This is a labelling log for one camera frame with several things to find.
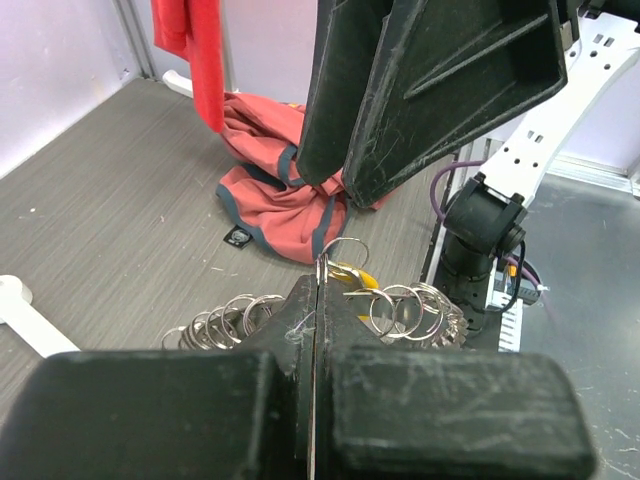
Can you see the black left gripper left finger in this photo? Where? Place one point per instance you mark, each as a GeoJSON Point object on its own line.
{"type": "Point", "coordinates": [238, 414]}

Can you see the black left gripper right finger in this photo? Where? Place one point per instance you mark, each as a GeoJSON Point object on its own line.
{"type": "Point", "coordinates": [383, 412]}

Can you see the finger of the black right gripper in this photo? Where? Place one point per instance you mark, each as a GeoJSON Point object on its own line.
{"type": "Point", "coordinates": [346, 39]}
{"type": "Point", "coordinates": [445, 73]}

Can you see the metal disc keyring organizer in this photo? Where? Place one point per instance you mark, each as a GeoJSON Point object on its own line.
{"type": "Point", "coordinates": [417, 315]}

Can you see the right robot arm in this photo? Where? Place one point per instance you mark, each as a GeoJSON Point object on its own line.
{"type": "Point", "coordinates": [600, 40]}

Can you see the red cloth on hanger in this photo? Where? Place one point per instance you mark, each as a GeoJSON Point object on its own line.
{"type": "Point", "coordinates": [192, 30]}

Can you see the white clothes rack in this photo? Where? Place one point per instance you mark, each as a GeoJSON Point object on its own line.
{"type": "Point", "coordinates": [93, 143]}

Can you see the white slotted cable duct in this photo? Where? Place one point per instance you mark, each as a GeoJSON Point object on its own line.
{"type": "Point", "coordinates": [510, 332]}

